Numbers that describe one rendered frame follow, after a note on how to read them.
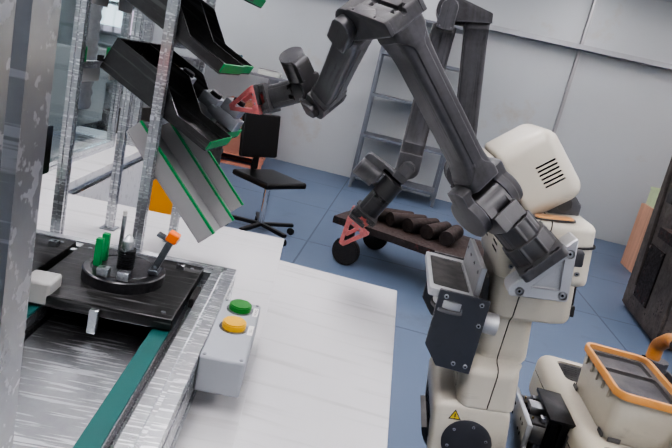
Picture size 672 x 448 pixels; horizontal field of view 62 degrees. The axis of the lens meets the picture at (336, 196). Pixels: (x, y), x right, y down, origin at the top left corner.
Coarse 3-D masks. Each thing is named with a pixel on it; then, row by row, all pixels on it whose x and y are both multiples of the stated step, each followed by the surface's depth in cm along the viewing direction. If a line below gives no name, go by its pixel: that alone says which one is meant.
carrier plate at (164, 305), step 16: (80, 256) 104; (64, 272) 96; (80, 272) 98; (176, 272) 107; (192, 272) 108; (64, 288) 91; (80, 288) 92; (160, 288) 99; (176, 288) 100; (192, 288) 103; (48, 304) 88; (64, 304) 88; (80, 304) 88; (96, 304) 88; (112, 304) 89; (128, 304) 91; (144, 304) 92; (160, 304) 93; (176, 304) 94; (128, 320) 89; (144, 320) 89; (160, 320) 89
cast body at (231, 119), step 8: (224, 104) 130; (240, 104) 131; (216, 112) 131; (224, 112) 130; (232, 112) 130; (240, 112) 131; (224, 120) 131; (232, 120) 130; (240, 120) 133; (232, 128) 131
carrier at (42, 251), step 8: (40, 240) 107; (48, 240) 108; (64, 240) 110; (40, 248) 104; (48, 248) 104; (56, 248) 105; (64, 248) 106; (40, 256) 100; (48, 256) 101; (56, 256) 102; (64, 256) 106; (40, 264) 97; (48, 264) 99
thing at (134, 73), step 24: (120, 48) 114; (144, 48) 126; (120, 72) 115; (144, 72) 114; (144, 96) 115; (168, 96) 114; (192, 96) 126; (168, 120) 115; (192, 120) 125; (216, 144) 119
